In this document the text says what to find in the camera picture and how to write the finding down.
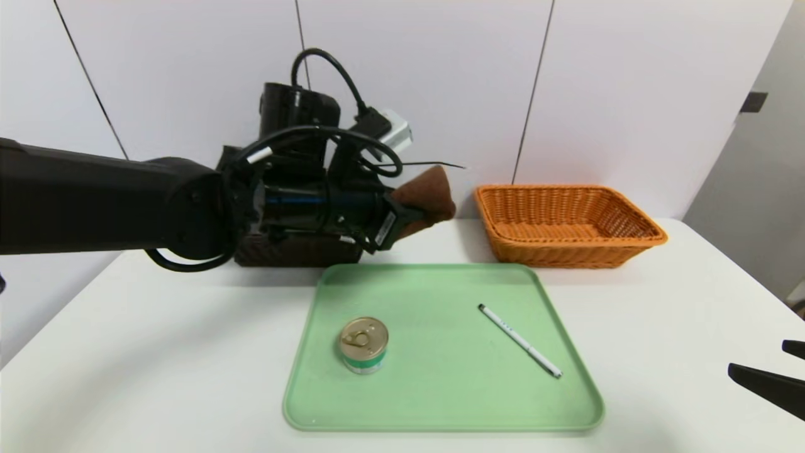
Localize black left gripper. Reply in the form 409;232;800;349
324;178;428;255

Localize brown towel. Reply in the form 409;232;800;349
392;165;457;241

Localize tin can with gold lid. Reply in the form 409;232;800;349
340;316;390;376

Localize white pen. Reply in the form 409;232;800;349
478;304;564;379

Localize dark brown wicker basket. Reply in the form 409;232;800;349
234;232;367;268

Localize orange wicker basket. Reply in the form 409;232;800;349
474;184;669;270

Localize green plastic tray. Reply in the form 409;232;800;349
282;263;606;433

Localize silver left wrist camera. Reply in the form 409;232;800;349
371;109;414;155

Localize black cable with white tag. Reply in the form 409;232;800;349
241;125;404;179

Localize black camera cable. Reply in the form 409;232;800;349
291;48;379;128

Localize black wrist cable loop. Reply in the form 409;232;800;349
144;248;237;273

